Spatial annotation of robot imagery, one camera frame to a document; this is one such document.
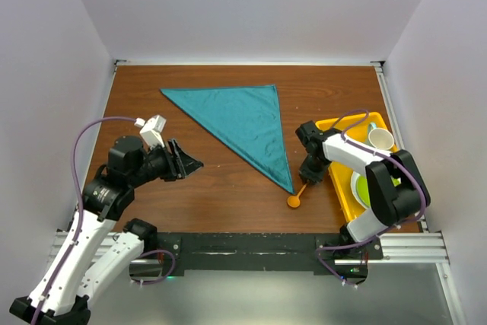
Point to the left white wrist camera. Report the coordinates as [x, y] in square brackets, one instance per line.
[151, 129]

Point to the teal cloth napkin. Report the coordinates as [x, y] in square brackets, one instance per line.
[246, 119]

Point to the white mug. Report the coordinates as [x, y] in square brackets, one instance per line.
[379, 138]

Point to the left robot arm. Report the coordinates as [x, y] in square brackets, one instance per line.
[76, 279]

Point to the orange plastic spoon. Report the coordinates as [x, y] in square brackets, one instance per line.
[294, 201]

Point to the yellow plastic tray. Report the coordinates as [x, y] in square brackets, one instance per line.
[341, 176]

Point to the aluminium frame rail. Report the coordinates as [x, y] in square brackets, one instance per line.
[419, 248]

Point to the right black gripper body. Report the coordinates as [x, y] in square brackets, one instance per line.
[313, 169]

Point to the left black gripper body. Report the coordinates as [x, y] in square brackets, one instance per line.
[152, 167]

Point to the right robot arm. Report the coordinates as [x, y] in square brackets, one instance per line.
[395, 186]

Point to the green plate white rim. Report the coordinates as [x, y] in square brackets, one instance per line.
[359, 187]

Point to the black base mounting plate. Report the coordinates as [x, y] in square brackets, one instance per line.
[267, 252]

